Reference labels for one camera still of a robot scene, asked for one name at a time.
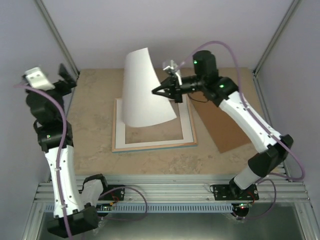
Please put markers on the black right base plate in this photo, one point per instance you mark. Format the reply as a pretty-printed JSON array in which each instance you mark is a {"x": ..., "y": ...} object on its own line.
[{"x": 226, "y": 192}]

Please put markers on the blue wooden picture frame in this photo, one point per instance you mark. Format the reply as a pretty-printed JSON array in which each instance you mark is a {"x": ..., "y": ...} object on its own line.
[{"x": 188, "y": 131}]

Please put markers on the controller board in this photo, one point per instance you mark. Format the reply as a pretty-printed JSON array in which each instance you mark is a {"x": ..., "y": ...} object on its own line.
[
  {"x": 105, "y": 207},
  {"x": 243, "y": 205}
]

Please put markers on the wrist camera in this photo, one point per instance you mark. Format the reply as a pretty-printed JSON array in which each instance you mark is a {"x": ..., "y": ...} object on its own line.
[
  {"x": 170, "y": 67},
  {"x": 38, "y": 80}
]

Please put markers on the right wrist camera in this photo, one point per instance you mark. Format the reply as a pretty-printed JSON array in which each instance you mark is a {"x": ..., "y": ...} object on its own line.
[{"x": 170, "y": 67}]

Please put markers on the brown frame backing board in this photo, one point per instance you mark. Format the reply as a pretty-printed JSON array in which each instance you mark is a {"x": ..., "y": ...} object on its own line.
[{"x": 223, "y": 130}]

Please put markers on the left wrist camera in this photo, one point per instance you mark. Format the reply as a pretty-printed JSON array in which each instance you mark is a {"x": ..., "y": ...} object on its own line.
[{"x": 38, "y": 80}]

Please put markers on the aluminium corner post left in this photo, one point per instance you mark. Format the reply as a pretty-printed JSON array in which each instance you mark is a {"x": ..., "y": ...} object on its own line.
[{"x": 56, "y": 35}]

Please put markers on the aluminium corner post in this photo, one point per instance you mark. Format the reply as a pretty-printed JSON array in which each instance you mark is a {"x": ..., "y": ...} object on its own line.
[
  {"x": 294, "y": 5},
  {"x": 56, "y": 35}
]

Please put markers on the right controller board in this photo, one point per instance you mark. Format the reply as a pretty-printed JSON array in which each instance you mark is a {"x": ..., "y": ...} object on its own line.
[{"x": 243, "y": 205}]

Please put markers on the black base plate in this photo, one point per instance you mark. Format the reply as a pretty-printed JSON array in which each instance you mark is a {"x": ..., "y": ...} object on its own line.
[
  {"x": 115, "y": 196},
  {"x": 226, "y": 192}
]

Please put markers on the white mat board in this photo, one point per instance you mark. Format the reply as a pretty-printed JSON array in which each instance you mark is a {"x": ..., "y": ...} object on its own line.
[{"x": 176, "y": 133}]

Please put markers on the aluminium rail platform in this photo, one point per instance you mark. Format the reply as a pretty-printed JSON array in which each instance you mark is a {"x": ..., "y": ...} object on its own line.
[{"x": 196, "y": 188}]

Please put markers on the left controller board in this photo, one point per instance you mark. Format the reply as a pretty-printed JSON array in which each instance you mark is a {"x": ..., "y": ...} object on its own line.
[{"x": 105, "y": 207}]

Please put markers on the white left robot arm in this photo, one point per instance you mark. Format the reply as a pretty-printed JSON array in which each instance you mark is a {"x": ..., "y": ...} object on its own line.
[{"x": 74, "y": 210}]

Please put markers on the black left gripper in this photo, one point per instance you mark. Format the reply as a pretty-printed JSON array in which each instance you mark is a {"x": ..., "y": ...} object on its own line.
[{"x": 67, "y": 88}]

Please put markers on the sunflower photo print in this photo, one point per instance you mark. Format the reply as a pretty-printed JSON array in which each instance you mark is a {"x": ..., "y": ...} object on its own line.
[{"x": 140, "y": 107}]

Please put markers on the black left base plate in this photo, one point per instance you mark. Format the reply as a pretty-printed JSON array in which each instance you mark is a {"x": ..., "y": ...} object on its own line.
[{"x": 115, "y": 196}]

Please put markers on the slotted grey cable duct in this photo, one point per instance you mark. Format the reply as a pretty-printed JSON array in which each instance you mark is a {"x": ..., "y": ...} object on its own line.
[{"x": 139, "y": 208}]

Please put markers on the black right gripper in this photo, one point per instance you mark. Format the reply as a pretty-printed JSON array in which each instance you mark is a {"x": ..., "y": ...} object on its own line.
[{"x": 175, "y": 93}]

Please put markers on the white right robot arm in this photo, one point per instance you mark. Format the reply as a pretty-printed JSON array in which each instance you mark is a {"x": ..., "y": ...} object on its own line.
[{"x": 272, "y": 147}]

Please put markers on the aluminium corner post right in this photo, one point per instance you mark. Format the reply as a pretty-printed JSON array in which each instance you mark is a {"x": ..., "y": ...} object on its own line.
[{"x": 294, "y": 5}]

